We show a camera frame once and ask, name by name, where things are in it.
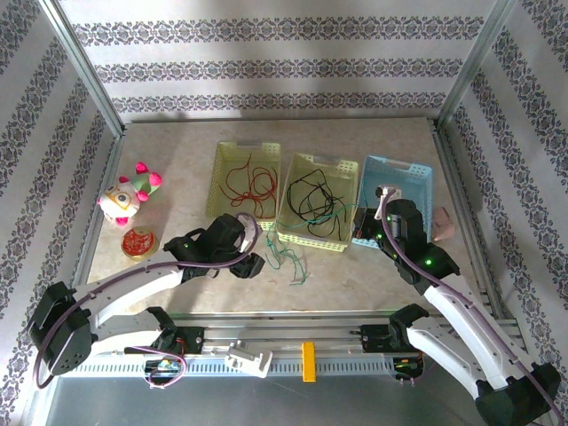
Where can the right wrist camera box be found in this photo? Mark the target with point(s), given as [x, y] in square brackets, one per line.
[390, 191]

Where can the small circuit board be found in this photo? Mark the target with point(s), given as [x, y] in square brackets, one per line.
[408, 364]
[163, 365]

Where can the yellow plastic clip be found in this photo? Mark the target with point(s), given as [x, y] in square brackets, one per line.
[309, 361]

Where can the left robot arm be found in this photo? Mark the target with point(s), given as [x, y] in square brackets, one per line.
[133, 284]

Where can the round red tin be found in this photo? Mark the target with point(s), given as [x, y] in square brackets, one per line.
[138, 242]

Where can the aluminium frame post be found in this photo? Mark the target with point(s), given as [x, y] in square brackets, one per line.
[477, 62]
[84, 71]

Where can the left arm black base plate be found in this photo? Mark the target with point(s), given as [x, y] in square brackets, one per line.
[193, 339]

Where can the white pink green plush toy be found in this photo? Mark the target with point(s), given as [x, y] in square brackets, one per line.
[120, 199]

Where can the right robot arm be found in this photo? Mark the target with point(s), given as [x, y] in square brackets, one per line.
[457, 328]

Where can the small pink toy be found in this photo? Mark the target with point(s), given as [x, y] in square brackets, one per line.
[444, 224]

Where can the blue plastic basket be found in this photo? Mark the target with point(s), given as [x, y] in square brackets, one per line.
[412, 177]

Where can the aluminium rail frame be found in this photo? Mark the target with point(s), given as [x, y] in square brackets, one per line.
[284, 330]

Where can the white plastic bracket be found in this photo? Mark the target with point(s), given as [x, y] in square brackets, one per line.
[248, 358]

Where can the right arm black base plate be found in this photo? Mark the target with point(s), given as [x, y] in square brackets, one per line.
[375, 339]

